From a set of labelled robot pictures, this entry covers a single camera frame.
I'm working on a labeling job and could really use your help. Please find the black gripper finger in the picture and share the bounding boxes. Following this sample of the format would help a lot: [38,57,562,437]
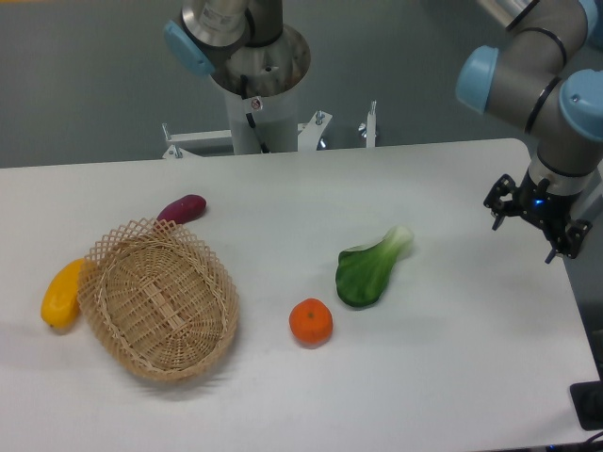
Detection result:
[545,218,592,264]
[483,174,518,231]

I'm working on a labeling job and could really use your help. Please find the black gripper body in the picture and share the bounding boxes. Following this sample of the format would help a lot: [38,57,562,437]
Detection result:
[518,177,576,235]

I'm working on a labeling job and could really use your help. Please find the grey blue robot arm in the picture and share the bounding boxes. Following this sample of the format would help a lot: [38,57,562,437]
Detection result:
[163,1,602,258]

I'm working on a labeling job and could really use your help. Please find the green bok choy vegetable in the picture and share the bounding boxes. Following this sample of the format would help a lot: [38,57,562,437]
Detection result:
[334,226,415,309]

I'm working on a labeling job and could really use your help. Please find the black device at table edge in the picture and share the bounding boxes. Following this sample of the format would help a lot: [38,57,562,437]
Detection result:
[570,380,602,431]

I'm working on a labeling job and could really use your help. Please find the orange tangerine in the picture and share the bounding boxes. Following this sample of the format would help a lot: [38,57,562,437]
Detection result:
[288,299,334,345]

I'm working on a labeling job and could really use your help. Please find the purple sweet potato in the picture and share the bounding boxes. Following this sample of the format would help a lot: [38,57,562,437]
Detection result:
[156,194,207,224]

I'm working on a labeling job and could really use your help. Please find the woven wicker basket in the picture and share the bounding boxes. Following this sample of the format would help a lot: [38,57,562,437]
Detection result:
[77,218,239,382]

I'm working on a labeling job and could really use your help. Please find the yellow mango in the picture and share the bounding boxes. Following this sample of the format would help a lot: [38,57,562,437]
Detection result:
[41,259,84,330]

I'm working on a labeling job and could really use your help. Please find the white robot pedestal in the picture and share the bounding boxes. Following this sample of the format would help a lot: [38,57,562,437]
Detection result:
[223,89,299,155]

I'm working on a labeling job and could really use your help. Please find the black cable on pedestal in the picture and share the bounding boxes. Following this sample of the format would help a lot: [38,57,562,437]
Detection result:
[239,73,271,154]

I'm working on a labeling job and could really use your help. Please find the white mounting bracket frame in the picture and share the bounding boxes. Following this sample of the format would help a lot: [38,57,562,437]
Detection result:
[161,100,379,160]

